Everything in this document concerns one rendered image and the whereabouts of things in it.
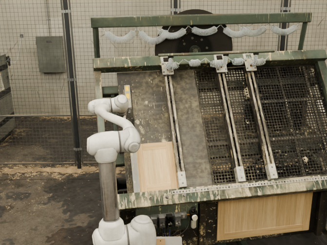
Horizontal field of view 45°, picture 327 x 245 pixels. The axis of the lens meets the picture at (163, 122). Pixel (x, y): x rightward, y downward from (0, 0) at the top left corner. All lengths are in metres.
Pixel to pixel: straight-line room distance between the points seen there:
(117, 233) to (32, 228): 2.22
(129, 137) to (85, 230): 2.25
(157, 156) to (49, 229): 1.76
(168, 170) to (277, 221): 1.21
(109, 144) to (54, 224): 2.42
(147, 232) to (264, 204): 1.51
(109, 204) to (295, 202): 1.97
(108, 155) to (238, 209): 1.67
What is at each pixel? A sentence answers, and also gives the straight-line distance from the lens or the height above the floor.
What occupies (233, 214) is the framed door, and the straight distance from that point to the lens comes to 3.68.
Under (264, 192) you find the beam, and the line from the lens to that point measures 3.38.
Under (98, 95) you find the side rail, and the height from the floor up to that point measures 1.58.
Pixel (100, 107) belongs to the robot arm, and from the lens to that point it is 2.81.
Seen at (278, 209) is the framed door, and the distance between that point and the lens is 3.83.
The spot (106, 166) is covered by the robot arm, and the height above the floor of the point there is 1.41.
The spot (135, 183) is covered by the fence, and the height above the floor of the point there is 0.96.
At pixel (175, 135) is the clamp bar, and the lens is 3.34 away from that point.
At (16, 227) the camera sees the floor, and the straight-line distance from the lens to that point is 4.71.
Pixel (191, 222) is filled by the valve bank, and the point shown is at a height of 0.66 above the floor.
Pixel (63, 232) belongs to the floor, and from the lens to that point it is 4.47.
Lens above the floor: 2.39
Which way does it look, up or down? 18 degrees down
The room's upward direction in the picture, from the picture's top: 1 degrees counter-clockwise
